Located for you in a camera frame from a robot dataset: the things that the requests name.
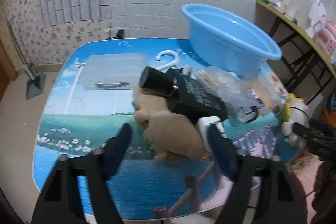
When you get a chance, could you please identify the white and yellow plush toy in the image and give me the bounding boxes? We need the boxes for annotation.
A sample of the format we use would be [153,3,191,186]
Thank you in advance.
[280,93,310,147]

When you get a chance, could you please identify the clear plastic storage box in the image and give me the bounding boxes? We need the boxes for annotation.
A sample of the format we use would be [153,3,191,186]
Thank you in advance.
[78,53,149,90]

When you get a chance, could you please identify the grey dustpan with metal handle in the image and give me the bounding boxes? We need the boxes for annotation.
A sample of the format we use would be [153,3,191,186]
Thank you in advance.
[7,21,47,100]

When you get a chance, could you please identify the clear packet beige contents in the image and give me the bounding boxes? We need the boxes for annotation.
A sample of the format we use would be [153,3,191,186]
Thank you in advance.
[243,72,286,117]

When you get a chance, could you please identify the white wall outlet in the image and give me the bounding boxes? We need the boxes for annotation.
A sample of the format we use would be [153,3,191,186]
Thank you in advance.
[104,28,130,39]

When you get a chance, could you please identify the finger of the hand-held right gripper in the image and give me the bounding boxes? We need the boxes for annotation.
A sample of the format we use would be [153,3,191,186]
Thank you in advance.
[312,119,336,139]
[293,122,336,160]

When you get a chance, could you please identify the white plastic jug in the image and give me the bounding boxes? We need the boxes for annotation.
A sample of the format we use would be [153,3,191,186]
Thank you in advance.
[306,0,328,38]

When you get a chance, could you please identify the light blue plastic basin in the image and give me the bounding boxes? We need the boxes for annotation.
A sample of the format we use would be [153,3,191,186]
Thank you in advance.
[181,3,282,77]

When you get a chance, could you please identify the wooden side table black frame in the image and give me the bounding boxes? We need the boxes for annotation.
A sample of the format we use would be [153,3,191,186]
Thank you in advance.
[256,0,336,109]

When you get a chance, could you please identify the dark printed packet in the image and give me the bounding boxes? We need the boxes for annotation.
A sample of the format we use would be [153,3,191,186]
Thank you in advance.
[168,74,227,125]

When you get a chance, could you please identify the white plastic hook hanger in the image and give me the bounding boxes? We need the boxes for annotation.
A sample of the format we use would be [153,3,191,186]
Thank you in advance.
[155,49,181,73]

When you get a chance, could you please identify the white rectangular box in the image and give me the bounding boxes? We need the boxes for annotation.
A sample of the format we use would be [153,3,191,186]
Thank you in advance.
[197,116,227,153]

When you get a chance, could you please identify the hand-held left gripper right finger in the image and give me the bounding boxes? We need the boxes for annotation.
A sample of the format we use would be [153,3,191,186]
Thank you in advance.
[207,124,307,224]

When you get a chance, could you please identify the pink cloth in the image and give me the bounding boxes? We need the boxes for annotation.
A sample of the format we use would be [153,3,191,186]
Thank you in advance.
[289,154,324,203]

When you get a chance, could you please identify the clear zip bag with sticks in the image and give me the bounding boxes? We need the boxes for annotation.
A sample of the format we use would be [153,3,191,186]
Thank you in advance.
[194,66,260,126]

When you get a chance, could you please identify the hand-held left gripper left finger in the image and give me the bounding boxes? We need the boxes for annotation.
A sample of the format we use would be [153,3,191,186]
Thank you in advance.
[31,123,132,224]

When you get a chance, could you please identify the black cylindrical bottle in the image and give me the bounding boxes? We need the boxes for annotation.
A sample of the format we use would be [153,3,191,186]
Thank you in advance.
[139,66,179,97]

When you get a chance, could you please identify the tan plush toy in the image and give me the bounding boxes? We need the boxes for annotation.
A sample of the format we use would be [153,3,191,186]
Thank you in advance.
[132,88,210,163]

